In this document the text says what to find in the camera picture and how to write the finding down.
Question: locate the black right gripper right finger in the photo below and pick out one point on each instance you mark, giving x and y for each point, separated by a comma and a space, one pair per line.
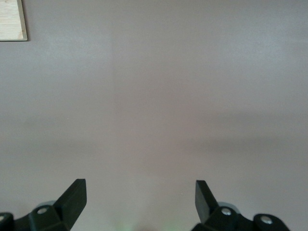
207, 209

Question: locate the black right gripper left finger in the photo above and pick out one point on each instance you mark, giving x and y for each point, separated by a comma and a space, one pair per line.
67, 209

